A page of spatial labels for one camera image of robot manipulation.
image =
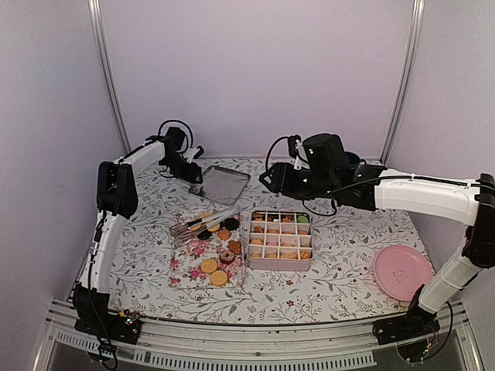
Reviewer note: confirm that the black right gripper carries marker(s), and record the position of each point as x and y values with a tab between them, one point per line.
280	182

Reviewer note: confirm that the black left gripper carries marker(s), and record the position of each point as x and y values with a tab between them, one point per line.
192	174

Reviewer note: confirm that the metal tin lid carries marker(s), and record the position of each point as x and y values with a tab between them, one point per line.
221	185

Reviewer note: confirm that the metal serving tongs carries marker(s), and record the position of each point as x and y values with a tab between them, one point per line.
183	233

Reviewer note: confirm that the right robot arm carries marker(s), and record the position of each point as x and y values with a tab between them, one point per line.
323	170

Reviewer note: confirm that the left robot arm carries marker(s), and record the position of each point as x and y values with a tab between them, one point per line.
117	201

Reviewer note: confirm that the pink divided cookie tin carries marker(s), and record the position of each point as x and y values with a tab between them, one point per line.
276	242

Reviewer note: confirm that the dark blue mug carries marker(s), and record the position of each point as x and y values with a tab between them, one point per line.
354	159

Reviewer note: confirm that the chocolate sprinkle donut cookie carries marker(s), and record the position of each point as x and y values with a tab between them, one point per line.
227	257

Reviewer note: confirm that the floral rectangular tray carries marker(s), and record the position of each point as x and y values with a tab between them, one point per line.
191	265

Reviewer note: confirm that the beige embossed round biscuit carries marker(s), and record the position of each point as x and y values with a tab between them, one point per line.
219	278

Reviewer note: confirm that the pink plate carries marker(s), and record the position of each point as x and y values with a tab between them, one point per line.
400	271

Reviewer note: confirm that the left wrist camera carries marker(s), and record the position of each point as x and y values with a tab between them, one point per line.
193	153

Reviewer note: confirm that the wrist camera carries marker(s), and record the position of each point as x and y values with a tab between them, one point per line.
297	152
193	153

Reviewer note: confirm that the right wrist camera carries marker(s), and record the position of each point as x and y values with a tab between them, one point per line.
297	152

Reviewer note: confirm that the aluminium front rail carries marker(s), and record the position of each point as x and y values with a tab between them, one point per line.
168	343

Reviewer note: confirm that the left metal frame post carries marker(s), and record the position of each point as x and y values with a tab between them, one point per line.
97	26

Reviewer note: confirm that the metal frame post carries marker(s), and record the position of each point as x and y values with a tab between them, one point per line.
414	35
97	26

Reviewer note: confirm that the right metal frame post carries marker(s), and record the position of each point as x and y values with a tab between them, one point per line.
414	35

